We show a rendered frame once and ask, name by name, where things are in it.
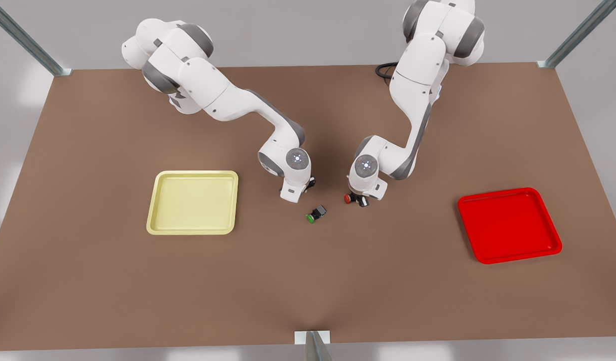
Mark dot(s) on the red tray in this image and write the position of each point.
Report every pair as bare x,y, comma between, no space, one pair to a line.
508,225

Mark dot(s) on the silver frame post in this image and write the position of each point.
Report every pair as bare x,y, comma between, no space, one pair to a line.
22,36
578,34
314,346

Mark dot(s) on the red button switch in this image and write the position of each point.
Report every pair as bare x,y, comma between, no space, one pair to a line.
349,198

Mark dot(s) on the green button switch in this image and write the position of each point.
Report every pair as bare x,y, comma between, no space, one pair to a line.
317,212

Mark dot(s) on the pale yellow tray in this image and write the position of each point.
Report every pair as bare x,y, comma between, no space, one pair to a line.
193,202

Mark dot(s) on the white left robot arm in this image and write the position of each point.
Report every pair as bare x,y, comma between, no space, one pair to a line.
420,75

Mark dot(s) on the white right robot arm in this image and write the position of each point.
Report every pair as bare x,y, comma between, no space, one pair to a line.
212,95

